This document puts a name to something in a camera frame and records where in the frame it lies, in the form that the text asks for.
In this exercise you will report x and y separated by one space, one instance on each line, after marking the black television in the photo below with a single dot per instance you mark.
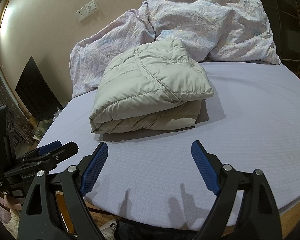
37 90

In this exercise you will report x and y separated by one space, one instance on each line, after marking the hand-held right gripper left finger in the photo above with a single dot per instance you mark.
93 171

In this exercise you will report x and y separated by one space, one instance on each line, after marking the white wall socket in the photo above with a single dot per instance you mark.
81 14

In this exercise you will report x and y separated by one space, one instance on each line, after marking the person's left hand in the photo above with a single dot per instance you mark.
12 201

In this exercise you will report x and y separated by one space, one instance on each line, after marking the beige puffer jacket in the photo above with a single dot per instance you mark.
145 87

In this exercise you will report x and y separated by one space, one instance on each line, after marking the wooden framed glass door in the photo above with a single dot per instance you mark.
285 30

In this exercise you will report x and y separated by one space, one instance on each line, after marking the white light switch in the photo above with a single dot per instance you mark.
91 7

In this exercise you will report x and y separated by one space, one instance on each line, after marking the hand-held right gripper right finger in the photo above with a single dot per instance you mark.
205 168

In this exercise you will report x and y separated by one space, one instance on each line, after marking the person's legs in jeans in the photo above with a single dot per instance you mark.
152 232

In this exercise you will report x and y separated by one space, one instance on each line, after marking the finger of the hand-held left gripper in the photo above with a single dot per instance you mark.
65 150
48 147

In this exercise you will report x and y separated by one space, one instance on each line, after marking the bed with lavender sheet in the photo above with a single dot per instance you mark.
240 130

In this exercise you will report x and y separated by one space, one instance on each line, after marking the cluttered bedside table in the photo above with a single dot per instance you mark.
43 127

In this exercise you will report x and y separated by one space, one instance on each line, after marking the pale floral duvet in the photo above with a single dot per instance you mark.
215 25

